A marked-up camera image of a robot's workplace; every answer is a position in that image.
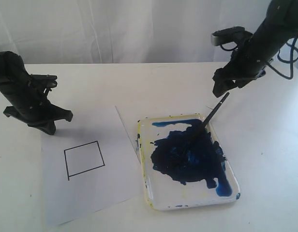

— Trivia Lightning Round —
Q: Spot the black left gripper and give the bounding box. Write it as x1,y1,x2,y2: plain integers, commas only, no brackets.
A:
3,84,73,135

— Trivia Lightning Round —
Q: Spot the white paint tray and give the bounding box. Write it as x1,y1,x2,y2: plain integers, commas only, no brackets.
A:
137,114,240,211

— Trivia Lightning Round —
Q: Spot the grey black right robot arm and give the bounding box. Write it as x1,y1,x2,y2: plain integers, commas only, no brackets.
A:
211,0,298,97

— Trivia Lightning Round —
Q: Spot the white backdrop curtain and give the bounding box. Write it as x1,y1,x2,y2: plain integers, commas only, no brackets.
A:
0,0,298,65

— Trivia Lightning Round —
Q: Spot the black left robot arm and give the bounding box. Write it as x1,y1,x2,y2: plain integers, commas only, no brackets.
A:
0,51,73,135

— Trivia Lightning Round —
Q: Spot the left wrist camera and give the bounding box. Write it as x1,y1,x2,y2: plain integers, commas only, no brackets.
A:
29,74,58,95

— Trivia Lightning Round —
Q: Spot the black paintbrush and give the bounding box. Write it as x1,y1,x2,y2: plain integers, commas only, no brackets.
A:
182,92,230,155

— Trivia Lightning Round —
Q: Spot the white paper with square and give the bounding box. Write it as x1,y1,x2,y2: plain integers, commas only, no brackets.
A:
41,106,143,227

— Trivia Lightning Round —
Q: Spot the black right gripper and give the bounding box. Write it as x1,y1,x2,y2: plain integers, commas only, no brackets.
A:
212,45,267,98

